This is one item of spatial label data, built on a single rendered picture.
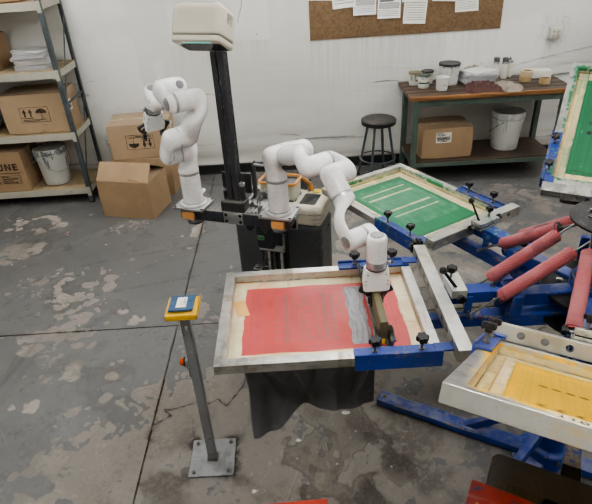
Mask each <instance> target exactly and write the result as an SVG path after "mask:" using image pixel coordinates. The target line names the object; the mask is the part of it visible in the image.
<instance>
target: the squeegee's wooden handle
mask: <svg viewBox="0 0 592 504"><path fill-rule="evenodd" d="M371 296H372V308H373V312H374V316H375V320H376V324H377V328H378V334H379V337H381V338H382V339H385V338H388V327H389V323H388V319H387V316H386V312H385V308H384V305H383V301H382V298H381V294H380V291H377V292H372V294H371Z"/></svg>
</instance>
